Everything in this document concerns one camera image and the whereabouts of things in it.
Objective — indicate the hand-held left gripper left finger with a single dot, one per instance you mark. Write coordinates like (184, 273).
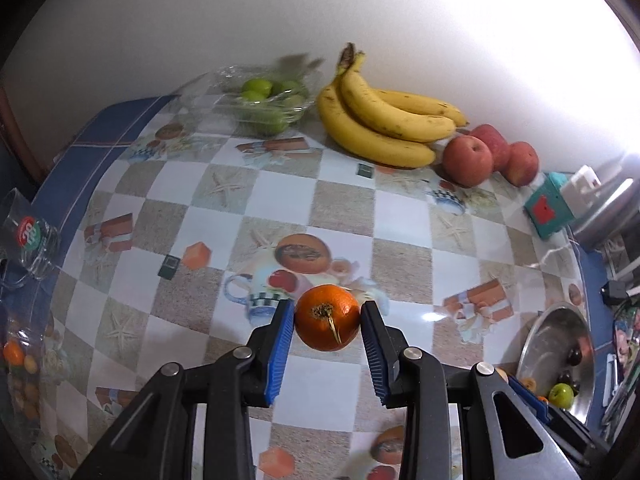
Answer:
(280, 355)

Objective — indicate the tangerine with stem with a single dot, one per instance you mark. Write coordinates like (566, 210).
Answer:
(325, 325)

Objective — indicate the yellow banana bunch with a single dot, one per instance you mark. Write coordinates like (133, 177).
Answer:
(375, 140)

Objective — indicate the teal box with red mark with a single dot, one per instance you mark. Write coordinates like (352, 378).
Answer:
(545, 210)

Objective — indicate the glass mug with red label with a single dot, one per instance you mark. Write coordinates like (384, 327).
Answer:
(32, 240)

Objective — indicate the large green apple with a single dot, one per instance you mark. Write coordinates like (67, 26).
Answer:
(561, 395)

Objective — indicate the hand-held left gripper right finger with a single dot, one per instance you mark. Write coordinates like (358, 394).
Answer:
(375, 355)

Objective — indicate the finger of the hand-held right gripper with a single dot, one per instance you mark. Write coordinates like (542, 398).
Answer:
(535, 405)

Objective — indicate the red apple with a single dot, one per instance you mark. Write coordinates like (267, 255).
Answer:
(467, 162)
(521, 165)
(497, 145)

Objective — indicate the clear box of small oranges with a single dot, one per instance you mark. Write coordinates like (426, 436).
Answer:
(20, 375)

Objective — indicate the dark plum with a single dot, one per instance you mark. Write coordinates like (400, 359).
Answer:
(565, 377)
(576, 356)

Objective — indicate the stainless steel bowl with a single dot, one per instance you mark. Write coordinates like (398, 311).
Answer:
(550, 340)

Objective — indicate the stainless steel kettle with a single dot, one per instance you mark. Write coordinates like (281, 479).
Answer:
(607, 215)

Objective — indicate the blue striped cloth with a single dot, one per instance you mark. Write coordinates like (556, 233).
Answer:
(100, 130)

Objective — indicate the black power adapter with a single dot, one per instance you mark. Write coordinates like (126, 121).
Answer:
(615, 291)

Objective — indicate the plastic bag of green fruit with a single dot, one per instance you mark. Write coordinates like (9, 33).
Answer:
(265, 105)

